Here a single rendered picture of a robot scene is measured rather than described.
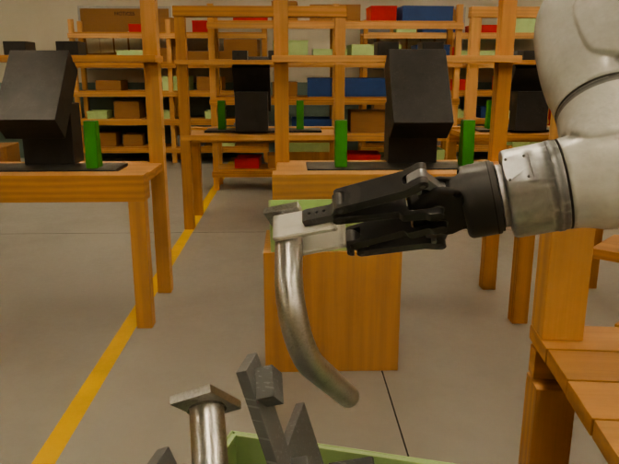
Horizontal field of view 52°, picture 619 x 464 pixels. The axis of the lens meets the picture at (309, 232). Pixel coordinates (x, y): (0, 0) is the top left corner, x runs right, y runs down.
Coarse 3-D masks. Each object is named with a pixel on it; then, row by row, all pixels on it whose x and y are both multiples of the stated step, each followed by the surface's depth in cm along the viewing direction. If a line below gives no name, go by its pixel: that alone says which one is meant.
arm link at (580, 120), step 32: (576, 96) 62; (608, 96) 59; (576, 128) 60; (608, 128) 58; (576, 160) 58; (608, 160) 56; (576, 192) 58; (608, 192) 57; (576, 224) 60; (608, 224) 59
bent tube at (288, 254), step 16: (272, 208) 69; (288, 208) 68; (272, 224) 70; (288, 240) 67; (288, 256) 66; (288, 272) 65; (288, 288) 65; (288, 304) 64; (304, 304) 65; (288, 320) 64; (304, 320) 65; (288, 336) 65; (304, 336) 65; (288, 352) 66; (304, 352) 65; (304, 368) 67; (320, 368) 68; (320, 384) 70; (336, 384) 73; (352, 384) 80; (336, 400) 78; (352, 400) 80
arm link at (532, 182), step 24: (552, 144) 60; (504, 168) 60; (528, 168) 59; (552, 168) 58; (504, 192) 61; (528, 192) 59; (552, 192) 58; (504, 216) 61; (528, 216) 60; (552, 216) 59
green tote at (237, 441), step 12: (240, 432) 90; (228, 444) 87; (240, 444) 89; (252, 444) 88; (324, 444) 87; (228, 456) 87; (240, 456) 89; (252, 456) 89; (324, 456) 86; (336, 456) 85; (348, 456) 85; (360, 456) 84; (372, 456) 84; (384, 456) 84; (396, 456) 84
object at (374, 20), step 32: (448, 32) 792; (224, 64) 747; (288, 64) 750; (320, 64) 751; (352, 64) 752; (384, 64) 753; (448, 64) 755; (224, 96) 782; (288, 96) 770; (320, 96) 768; (352, 96) 768; (384, 96) 770; (352, 128) 782; (384, 128) 783; (256, 160) 787
